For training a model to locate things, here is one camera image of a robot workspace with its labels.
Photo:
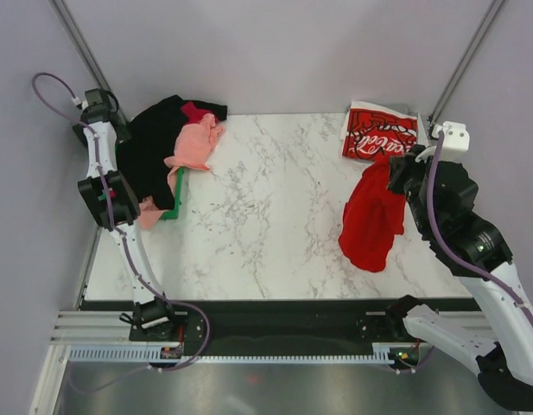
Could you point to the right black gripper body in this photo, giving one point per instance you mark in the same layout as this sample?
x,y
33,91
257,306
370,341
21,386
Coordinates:
x,y
408,179

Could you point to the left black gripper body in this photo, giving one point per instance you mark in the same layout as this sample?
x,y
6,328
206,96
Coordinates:
x,y
123,133

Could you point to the plain red t-shirt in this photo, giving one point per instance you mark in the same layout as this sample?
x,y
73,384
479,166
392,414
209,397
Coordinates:
x,y
372,218

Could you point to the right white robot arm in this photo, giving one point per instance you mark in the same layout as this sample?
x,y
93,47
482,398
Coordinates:
x,y
441,195

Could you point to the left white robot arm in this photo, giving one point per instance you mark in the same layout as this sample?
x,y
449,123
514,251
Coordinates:
x,y
114,207

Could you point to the black t-shirt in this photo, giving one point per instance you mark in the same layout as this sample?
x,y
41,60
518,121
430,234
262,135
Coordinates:
x,y
153,135

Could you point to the folded red Coca-Cola t-shirt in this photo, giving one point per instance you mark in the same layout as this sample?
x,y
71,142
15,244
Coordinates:
x,y
371,132

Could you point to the magenta t-shirt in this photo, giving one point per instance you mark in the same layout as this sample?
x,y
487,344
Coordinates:
x,y
193,113

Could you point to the salmon pink t-shirt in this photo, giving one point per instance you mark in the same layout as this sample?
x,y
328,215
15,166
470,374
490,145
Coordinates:
x,y
192,147

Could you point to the green plastic tray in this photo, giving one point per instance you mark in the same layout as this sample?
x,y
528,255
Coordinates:
x,y
175,199

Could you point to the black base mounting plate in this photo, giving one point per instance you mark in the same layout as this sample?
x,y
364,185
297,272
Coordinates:
x,y
294,327

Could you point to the left aluminium frame post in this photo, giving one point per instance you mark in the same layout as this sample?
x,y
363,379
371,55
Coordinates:
x,y
79,41

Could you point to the aluminium frame post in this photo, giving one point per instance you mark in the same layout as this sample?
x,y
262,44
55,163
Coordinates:
x,y
79,41
472,48

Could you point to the right aluminium frame post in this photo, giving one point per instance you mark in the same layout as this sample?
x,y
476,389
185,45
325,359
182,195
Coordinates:
x,y
472,48

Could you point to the aluminium extrusion rail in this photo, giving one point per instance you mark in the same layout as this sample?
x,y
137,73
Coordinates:
x,y
89,327

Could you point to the white slotted cable duct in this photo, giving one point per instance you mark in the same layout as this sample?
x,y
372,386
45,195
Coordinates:
x,y
378,355

